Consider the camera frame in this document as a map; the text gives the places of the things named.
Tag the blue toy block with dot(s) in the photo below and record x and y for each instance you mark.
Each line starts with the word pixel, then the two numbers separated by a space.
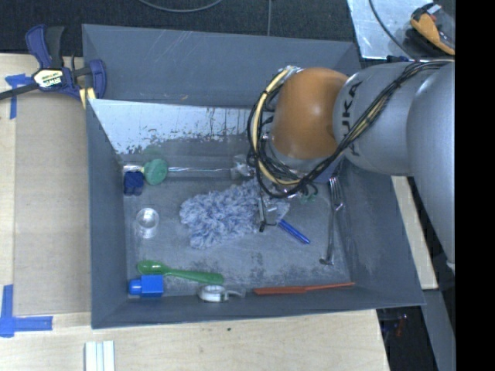
pixel 151 285

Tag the red-orange thin stick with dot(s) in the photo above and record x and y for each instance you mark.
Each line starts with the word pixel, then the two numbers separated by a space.
pixel 301 289

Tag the green round lid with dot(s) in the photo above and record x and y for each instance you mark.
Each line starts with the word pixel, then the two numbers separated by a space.
pixel 155 171

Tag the flat brown board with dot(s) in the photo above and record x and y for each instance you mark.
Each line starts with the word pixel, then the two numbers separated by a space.
pixel 50 207

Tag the metal fork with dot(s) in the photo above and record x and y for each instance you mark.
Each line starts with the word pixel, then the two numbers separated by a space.
pixel 333 222

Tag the clear plastic rod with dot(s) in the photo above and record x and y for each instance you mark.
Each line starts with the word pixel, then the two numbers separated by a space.
pixel 201 169

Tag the green plastic spoon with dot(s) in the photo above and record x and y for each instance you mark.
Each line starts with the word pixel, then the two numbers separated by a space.
pixel 185 273

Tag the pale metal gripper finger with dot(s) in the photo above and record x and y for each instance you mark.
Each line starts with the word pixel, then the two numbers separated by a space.
pixel 277 215
pixel 263 216

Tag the blue and white shaggy cloth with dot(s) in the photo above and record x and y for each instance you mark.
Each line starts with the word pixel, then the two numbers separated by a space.
pixel 220 215

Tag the dark blue toy piece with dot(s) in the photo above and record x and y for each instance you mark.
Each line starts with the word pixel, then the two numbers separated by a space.
pixel 133 182

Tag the blue pen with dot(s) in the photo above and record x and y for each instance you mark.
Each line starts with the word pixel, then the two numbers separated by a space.
pixel 295 233

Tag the grey metal bin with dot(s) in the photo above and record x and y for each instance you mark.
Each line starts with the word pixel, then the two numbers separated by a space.
pixel 216 72

